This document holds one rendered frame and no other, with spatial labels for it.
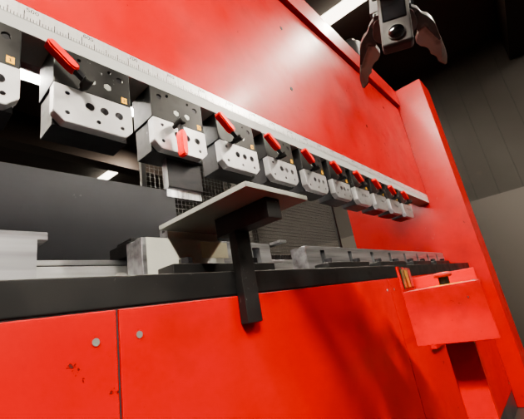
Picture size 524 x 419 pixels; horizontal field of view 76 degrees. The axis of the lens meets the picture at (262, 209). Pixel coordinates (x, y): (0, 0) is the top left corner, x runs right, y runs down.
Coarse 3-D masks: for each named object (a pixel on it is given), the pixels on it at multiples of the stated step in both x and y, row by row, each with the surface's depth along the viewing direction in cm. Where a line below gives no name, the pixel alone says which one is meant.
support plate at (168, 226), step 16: (224, 192) 58; (240, 192) 57; (256, 192) 59; (272, 192) 60; (288, 192) 64; (208, 208) 63; (224, 208) 64; (176, 224) 69; (192, 224) 71; (208, 224) 73
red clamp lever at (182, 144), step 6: (180, 120) 77; (174, 126) 79; (180, 126) 77; (180, 132) 76; (180, 138) 76; (186, 138) 77; (180, 144) 76; (186, 144) 76; (180, 150) 75; (186, 150) 75; (180, 156) 76
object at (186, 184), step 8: (168, 160) 80; (176, 160) 82; (168, 168) 79; (176, 168) 81; (184, 168) 83; (192, 168) 85; (168, 176) 78; (176, 176) 80; (184, 176) 82; (192, 176) 84; (200, 176) 86; (168, 184) 78; (176, 184) 79; (184, 184) 81; (192, 184) 83; (200, 184) 85; (168, 192) 78; (176, 192) 80; (184, 192) 82; (192, 192) 83; (200, 192) 85; (200, 200) 85
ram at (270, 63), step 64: (64, 0) 69; (128, 0) 83; (192, 0) 103; (256, 0) 138; (192, 64) 93; (256, 64) 120; (320, 64) 169; (256, 128) 107; (320, 128) 144; (384, 128) 220
